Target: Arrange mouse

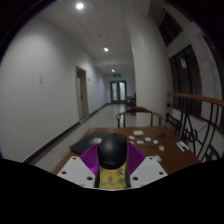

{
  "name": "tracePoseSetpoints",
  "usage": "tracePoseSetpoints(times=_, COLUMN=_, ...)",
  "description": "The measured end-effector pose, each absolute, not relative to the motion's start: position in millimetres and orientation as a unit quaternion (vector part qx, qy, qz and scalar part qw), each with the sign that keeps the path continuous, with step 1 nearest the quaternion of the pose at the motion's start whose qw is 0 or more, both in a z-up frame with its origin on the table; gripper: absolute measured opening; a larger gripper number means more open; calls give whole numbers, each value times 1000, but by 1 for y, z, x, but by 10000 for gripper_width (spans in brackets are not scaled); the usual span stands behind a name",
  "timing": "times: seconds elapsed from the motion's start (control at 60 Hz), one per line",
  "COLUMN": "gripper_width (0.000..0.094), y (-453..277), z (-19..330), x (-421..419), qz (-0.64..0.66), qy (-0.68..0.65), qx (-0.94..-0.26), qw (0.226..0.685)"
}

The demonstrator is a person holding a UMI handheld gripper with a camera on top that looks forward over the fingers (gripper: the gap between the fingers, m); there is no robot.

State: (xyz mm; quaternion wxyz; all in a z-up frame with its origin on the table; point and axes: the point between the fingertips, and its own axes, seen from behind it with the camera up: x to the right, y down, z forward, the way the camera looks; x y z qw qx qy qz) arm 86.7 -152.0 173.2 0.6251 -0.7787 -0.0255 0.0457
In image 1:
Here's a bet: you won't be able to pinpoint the glass double door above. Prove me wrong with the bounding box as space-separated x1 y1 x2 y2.
109 80 128 104

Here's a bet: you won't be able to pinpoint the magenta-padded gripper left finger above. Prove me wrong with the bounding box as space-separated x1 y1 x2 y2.
56 143 101 190

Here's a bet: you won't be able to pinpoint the dark window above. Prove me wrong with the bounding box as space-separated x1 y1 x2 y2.
168 44 204 118

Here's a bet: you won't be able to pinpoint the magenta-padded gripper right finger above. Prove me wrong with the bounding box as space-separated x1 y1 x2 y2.
125 142 169 190

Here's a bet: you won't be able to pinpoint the wooden side door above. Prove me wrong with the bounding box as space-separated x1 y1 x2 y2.
74 65 91 123

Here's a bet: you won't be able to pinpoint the white rectangular card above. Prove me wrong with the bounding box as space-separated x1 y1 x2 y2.
132 129 145 137

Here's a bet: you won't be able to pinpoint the white flat packet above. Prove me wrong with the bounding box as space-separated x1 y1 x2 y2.
175 140 191 153

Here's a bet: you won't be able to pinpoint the wooden-topped metal railing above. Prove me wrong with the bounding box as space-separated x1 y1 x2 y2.
165 92 224 163

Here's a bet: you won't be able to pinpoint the dark flat mat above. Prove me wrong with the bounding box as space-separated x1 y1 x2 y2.
68 130 112 155

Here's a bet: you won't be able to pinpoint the round ceiling lights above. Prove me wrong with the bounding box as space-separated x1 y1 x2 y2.
74 1 117 74

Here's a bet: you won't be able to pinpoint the black computer mouse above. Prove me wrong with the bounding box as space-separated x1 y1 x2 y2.
96 132 129 171

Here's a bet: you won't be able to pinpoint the yellow patterned mouse pad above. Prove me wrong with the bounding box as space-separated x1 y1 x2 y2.
99 161 128 190

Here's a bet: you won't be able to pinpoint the wooden armchair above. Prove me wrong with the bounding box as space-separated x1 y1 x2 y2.
115 106 164 129

